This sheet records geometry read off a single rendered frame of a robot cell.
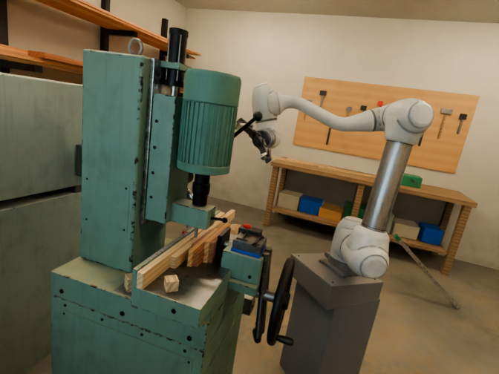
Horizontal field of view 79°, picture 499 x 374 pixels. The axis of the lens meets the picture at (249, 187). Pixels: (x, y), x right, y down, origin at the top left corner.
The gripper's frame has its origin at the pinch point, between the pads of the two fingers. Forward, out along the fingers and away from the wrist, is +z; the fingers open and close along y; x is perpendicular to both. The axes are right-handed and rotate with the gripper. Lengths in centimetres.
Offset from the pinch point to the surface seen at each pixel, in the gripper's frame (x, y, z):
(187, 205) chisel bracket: -26.0, -6.2, 16.9
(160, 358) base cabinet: -54, -40, 37
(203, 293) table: -26, -30, 37
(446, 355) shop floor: -4, -185, -104
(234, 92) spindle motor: 10.0, 12.0, 16.9
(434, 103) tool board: 125, -59, -309
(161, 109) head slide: -10.8, 22.0, 21.2
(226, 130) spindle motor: 1.3, 4.6, 18.2
